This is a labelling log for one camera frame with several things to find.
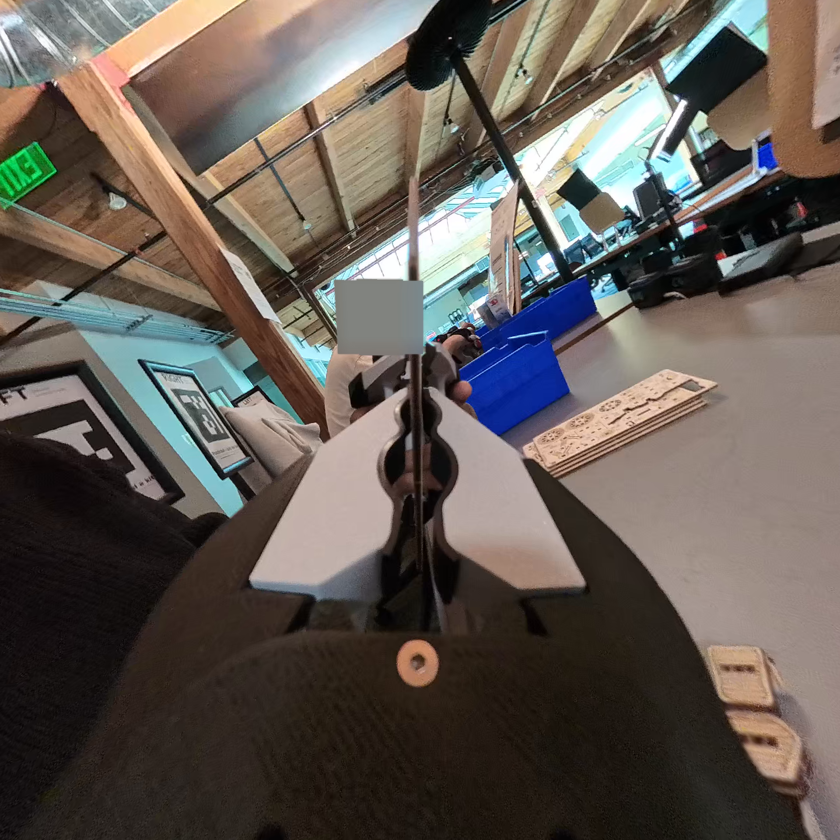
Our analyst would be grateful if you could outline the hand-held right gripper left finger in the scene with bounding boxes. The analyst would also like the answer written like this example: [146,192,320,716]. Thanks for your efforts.
[249,387,413,603]

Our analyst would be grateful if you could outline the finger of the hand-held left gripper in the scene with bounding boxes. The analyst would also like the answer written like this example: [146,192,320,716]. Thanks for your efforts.
[349,357,409,408]
[425,341,459,393]

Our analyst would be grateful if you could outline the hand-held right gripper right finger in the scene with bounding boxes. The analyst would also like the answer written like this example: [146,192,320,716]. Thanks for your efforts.
[423,387,587,603]

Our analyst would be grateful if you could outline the punched wooden part sheet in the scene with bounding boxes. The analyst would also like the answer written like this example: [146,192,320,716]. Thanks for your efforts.
[406,176,426,592]

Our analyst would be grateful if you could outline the stack of wooden sheets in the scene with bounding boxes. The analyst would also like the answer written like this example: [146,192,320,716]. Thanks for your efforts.
[521,369,719,478]

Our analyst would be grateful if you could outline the wooden model assembly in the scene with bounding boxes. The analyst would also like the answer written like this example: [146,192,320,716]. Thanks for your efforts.
[705,646,809,798]

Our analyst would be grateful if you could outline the grey desk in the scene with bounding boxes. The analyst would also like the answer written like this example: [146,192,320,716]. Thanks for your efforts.
[499,223,840,840]

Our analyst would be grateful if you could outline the person's left hand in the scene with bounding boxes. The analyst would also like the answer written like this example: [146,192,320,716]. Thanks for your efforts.
[351,379,475,427]

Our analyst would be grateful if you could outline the short blue plastic bin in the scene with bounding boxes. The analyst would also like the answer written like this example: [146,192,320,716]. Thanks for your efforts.
[459,331,571,437]

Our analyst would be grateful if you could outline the grey beanbag cushion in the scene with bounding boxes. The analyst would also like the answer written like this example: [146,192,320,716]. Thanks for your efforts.
[220,400,319,493]

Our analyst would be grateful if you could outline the long blue plastic bin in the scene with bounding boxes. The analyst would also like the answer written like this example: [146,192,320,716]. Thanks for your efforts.
[472,276,598,355]

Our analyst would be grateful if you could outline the cardboard sign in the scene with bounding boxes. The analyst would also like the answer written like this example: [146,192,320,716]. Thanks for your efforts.
[489,184,526,316]

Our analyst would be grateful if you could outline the black lamp with cardboard shade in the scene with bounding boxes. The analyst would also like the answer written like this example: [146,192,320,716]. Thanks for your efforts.
[650,25,772,161]
[556,167,624,234]

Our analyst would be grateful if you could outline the grey conduit pipes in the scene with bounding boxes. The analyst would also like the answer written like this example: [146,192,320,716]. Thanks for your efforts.
[0,289,234,345]

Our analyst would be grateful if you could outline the black flat box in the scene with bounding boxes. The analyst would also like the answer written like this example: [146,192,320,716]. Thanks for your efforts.
[718,233,805,296]

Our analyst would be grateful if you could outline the green exit sign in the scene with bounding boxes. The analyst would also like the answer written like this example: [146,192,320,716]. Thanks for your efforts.
[0,143,59,211]

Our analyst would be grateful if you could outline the cork board panel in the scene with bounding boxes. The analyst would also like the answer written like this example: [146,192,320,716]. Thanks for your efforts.
[766,0,840,179]

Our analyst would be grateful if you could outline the printed paper on board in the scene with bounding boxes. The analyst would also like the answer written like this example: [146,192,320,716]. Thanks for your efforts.
[812,0,840,129]

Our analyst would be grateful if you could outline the wooden post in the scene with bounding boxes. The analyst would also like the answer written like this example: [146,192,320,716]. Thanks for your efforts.
[56,56,330,441]

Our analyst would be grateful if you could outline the black camera charger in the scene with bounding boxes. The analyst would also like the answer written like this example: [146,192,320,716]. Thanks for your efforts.
[630,226,723,309]

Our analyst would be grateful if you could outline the silver spiral duct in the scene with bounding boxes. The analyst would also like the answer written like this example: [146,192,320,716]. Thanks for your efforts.
[0,0,181,89]

